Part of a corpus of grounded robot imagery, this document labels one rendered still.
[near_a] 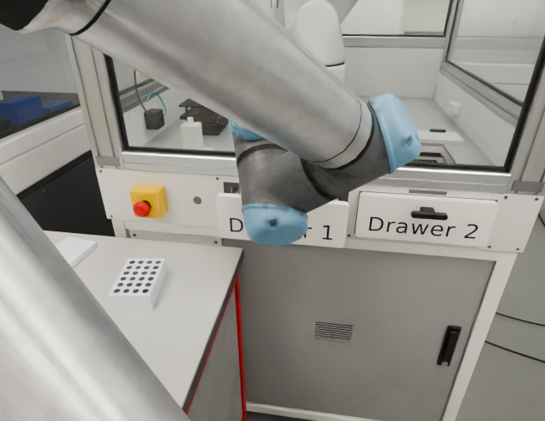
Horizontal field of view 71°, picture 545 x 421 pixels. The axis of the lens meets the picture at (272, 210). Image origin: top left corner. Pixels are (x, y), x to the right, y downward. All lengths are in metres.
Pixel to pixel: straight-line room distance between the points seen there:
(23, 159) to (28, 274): 1.15
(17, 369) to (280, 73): 0.22
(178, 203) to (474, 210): 0.68
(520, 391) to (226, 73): 1.75
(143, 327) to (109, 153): 0.43
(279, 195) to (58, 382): 0.29
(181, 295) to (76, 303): 0.62
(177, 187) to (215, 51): 0.75
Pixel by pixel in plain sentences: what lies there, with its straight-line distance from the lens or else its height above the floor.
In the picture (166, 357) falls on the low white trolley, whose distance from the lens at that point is 0.74.
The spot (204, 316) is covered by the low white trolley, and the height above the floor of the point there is 0.76.
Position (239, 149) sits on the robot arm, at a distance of 0.50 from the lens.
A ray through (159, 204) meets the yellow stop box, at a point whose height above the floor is 0.88.
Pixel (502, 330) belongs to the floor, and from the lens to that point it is 2.09.
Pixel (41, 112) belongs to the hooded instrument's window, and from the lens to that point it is 1.46.
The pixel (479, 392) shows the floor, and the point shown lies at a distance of 1.80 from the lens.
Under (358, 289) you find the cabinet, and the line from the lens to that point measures 1.06.
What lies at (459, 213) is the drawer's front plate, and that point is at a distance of 0.93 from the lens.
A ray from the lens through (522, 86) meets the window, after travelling 0.90.
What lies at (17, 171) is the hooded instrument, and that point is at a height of 0.87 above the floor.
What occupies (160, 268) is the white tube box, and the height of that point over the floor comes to 0.80.
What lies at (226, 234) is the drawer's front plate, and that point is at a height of 0.83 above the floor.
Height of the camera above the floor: 1.31
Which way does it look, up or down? 29 degrees down
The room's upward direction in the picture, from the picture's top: straight up
